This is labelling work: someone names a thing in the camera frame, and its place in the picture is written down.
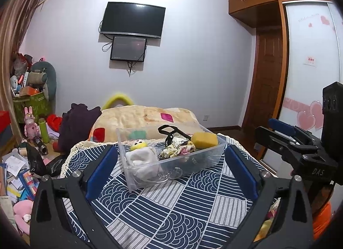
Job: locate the pink plush toy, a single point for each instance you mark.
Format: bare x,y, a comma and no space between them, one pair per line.
22,211

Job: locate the striped brown curtain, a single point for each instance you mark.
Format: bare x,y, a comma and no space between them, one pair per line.
13,37

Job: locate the beige patchwork blanket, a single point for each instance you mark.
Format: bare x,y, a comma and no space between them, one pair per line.
134,116

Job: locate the small black wall monitor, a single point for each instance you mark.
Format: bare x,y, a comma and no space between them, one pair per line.
128,48

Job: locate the floral fabric piece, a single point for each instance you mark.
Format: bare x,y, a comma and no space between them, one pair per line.
178,150

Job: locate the yellow white plush toy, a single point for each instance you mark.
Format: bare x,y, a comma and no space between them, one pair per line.
138,144

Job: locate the white sliding wardrobe door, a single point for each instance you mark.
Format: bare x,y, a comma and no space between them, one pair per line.
308,64

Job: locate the yellow soft cloth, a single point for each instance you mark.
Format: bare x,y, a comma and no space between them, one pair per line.
264,230

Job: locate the dark purple garment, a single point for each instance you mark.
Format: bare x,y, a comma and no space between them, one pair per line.
77,123

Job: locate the black plastic bag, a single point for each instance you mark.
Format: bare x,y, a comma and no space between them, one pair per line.
36,160

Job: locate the red box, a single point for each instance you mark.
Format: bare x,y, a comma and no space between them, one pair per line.
4,120

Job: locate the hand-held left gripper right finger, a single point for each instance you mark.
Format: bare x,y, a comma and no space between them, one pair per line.
242,172

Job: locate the red cloth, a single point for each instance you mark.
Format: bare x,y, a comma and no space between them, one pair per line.
55,122

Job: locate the green storage box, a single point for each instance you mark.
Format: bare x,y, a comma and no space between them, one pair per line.
32,107

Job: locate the green bottle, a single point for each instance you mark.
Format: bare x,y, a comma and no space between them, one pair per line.
44,131

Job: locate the white soft cloth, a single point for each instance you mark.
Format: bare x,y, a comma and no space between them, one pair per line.
140,159

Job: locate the pile of papers and books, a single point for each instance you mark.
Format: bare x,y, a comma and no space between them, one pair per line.
18,179

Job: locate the brown wooden door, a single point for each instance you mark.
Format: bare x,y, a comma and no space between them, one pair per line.
265,83

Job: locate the black flashlight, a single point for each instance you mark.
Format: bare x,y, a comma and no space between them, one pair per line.
40,146

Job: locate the grey green plush shark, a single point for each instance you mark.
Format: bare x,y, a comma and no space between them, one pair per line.
49,77

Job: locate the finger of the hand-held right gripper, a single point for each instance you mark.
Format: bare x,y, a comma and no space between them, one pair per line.
273,140
282,127

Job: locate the clear plastic bin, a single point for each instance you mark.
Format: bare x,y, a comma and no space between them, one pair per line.
187,168

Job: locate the yellow sponge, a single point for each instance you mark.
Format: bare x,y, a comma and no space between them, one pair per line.
204,140

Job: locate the blue wave patterned cloth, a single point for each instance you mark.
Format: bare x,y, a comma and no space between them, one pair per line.
171,211

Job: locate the large black wall television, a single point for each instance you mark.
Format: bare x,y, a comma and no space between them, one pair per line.
132,20

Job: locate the wooden overhead cabinet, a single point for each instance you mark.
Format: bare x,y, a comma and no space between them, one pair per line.
257,0

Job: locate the pile of toys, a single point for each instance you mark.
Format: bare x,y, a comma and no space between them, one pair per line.
20,77

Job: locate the pink rabbit figure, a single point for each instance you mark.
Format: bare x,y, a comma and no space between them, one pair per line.
30,126

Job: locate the white wall outlet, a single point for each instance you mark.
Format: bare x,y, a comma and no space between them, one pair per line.
205,117

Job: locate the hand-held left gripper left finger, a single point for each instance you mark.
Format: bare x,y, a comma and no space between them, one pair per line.
100,176

